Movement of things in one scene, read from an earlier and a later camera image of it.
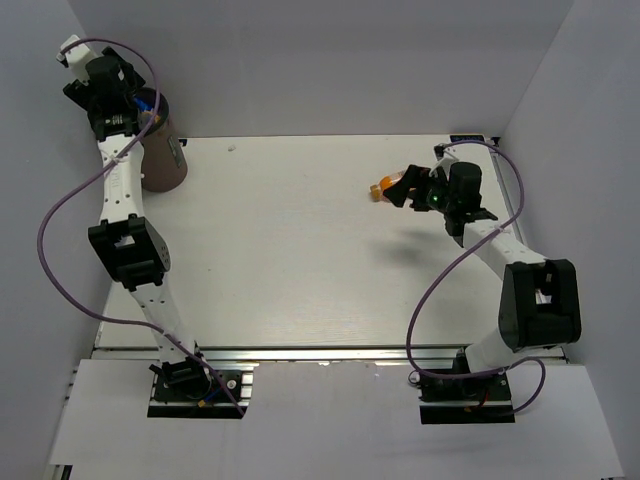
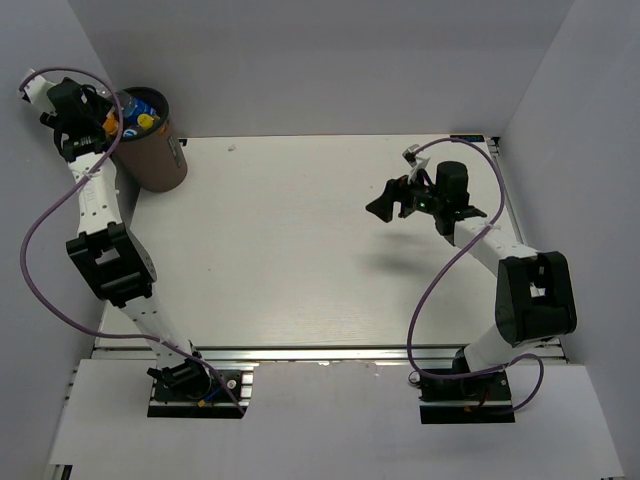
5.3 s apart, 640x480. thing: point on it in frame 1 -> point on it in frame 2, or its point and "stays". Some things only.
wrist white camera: [77, 58] -> [37, 93]
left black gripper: [83, 96] -> [99, 105]
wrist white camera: [445, 156] -> [414, 161]
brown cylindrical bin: [163, 168] stays
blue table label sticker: [467, 137] stays
